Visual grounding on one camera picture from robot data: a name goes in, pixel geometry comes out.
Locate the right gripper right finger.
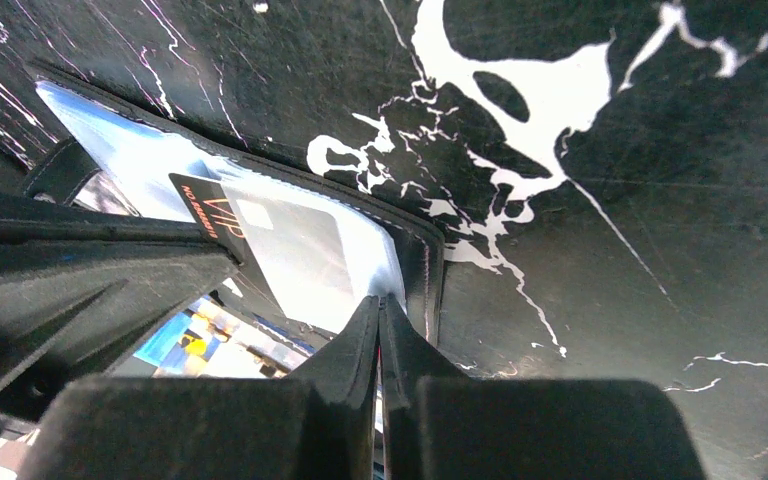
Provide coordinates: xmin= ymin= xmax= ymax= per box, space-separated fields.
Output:
xmin=379 ymin=296 xmax=704 ymax=479

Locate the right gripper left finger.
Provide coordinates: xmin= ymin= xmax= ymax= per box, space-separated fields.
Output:
xmin=20 ymin=297 xmax=380 ymax=479

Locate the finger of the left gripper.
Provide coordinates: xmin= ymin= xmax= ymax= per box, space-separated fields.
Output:
xmin=0 ymin=193 xmax=236 ymax=421

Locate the black VIP card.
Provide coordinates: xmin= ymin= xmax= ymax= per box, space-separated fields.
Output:
xmin=169 ymin=173 xmax=358 ymax=333

